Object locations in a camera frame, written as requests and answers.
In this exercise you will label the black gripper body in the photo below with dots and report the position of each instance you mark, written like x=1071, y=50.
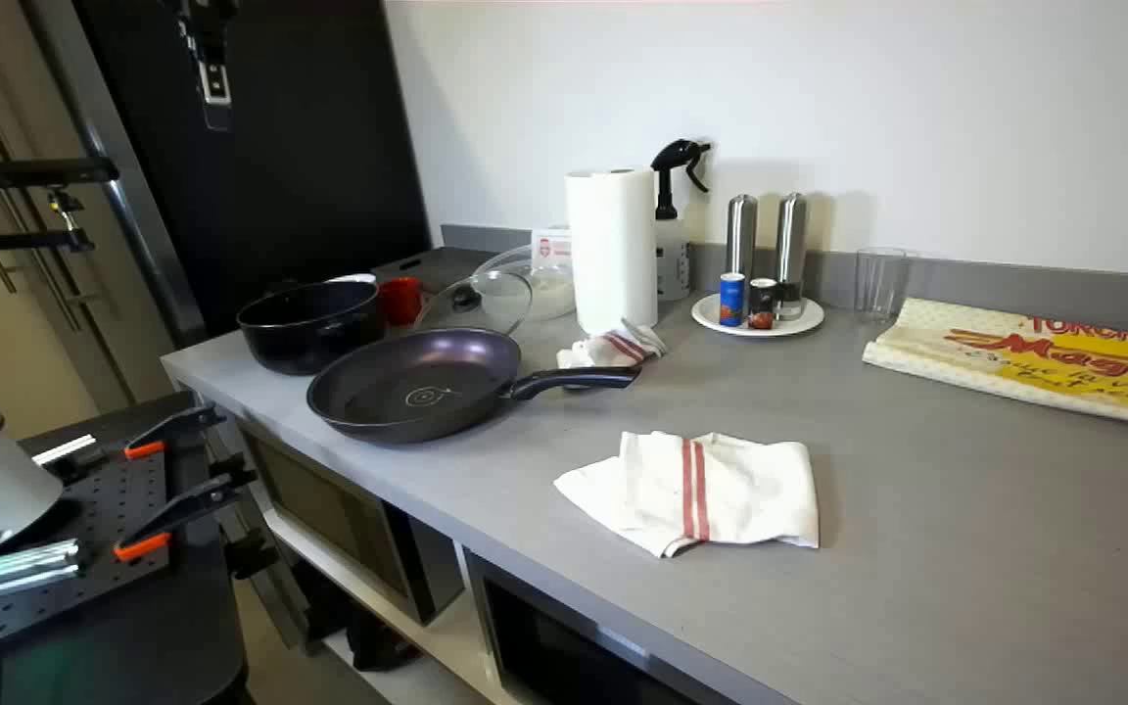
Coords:
x=217, y=54

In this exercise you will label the dark purple frying pan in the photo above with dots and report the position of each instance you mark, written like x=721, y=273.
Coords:
x=409, y=386

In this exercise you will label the white red-striped cloth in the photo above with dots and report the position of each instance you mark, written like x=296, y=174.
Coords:
x=609, y=348
x=721, y=492

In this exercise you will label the deep black pan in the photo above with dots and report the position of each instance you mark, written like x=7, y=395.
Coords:
x=311, y=328

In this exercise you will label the glass pan lid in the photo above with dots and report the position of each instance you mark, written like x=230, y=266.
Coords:
x=499, y=301

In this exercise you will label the folded white red-striped cloth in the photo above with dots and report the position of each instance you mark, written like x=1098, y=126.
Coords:
x=721, y=492

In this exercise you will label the grey metal beam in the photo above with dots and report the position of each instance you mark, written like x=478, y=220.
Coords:
x=148, y=240

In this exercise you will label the white printed box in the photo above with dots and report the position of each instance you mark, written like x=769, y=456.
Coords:
x=550, y=251

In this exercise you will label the black orange bar clamp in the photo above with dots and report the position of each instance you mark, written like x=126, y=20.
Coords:
x=148, y=437
x=177, y=515

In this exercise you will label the white paper towel roll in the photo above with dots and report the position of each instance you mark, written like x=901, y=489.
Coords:
x=609, y=250

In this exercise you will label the black-headed spray bottle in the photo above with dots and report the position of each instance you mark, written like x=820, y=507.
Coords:
x=666, y=164

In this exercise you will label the black microwave oven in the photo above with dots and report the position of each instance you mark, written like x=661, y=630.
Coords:
x=329, y=510

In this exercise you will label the steel grinder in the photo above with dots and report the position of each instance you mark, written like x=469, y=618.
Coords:
x=792, y=238
x=743, y=238

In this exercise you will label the small blue can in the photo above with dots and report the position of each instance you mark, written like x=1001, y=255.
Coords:
x=734, y=301

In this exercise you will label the black perforated robot table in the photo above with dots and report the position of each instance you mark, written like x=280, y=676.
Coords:
x=106, y=630

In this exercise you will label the small dark jar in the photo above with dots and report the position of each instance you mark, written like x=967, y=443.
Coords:
x=763, y=305

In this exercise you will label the round white plate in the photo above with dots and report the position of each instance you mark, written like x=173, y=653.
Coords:
x=799, y=319

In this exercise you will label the black built-in oven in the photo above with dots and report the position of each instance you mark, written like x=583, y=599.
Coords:
x=550, y=653

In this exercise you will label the clear drinking glass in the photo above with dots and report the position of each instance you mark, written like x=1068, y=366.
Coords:
x=883, y=285

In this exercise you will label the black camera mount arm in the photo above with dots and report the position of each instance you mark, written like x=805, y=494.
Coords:
x=49, y=170

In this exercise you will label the white aluminium base rail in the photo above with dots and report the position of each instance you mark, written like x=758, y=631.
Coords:
x=19, y=565

